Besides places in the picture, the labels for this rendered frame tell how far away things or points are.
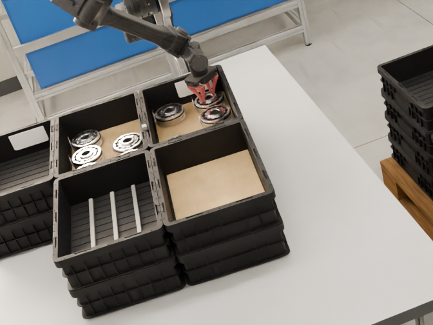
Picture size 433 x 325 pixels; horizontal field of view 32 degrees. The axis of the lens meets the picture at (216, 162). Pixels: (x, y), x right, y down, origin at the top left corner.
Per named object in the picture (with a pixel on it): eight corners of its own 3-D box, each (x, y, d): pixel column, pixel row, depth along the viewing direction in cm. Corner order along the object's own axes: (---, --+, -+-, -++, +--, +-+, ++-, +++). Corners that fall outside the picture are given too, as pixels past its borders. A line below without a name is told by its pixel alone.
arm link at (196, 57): (176, 24, 241) (162, 46, 243) (183, 37, 231) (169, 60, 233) (206, 42, 246) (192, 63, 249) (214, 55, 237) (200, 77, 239)
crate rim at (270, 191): (151, 155, 226) (149, 148, 225) (245, 124, 226) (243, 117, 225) (166, 234, 193) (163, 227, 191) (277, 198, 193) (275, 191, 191)
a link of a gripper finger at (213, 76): (224, 91, 255) (216, 68, 250) (211, 103, 251) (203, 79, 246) (209, 89, 259) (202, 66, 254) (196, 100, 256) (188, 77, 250)
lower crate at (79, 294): (80, 236, 237) (66, 207, 231) (170, 207, 237) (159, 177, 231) (83, 324, 204) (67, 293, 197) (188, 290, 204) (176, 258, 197)
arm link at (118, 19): (88, -16, 209) (69, 17, 212) (98, -6, 206) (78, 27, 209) (183, 25, 244) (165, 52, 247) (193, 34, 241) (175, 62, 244)
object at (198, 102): (193, 97, 259) (193, 95, 259) (221, 89, 259) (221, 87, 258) (196, 111, 251) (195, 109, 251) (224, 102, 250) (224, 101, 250)
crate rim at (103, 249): (56, 185, 226) (53, 178, 225) (151, 155, 226) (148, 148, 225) (55, 270, 192) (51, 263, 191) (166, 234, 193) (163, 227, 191)
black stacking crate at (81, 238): (68, 209, 231) (55, 180, 225) (160, 180, 231) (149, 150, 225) (69, 295, 198) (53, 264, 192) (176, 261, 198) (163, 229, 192)
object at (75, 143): (71, 136, 259) (71, 135, 259) (99, 128, 259) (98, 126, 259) (71, 151, 250) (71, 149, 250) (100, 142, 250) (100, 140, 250)
